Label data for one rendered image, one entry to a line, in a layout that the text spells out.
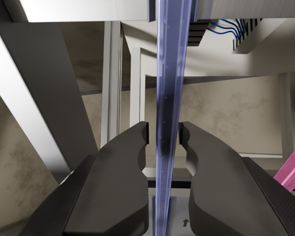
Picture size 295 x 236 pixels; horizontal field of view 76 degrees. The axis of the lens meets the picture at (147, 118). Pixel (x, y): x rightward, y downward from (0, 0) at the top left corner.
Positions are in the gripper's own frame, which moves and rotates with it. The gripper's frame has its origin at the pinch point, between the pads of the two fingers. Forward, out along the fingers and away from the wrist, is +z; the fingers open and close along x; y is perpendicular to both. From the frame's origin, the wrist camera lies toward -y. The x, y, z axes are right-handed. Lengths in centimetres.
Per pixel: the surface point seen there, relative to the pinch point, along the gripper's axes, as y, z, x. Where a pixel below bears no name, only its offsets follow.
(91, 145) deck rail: 6.2, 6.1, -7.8
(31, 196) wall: 257, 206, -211
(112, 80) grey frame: 6.5, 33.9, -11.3
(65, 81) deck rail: -2.1, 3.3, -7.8
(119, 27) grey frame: -5.0, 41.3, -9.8
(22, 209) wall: 263, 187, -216
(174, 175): 34.6, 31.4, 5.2
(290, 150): 45, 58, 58
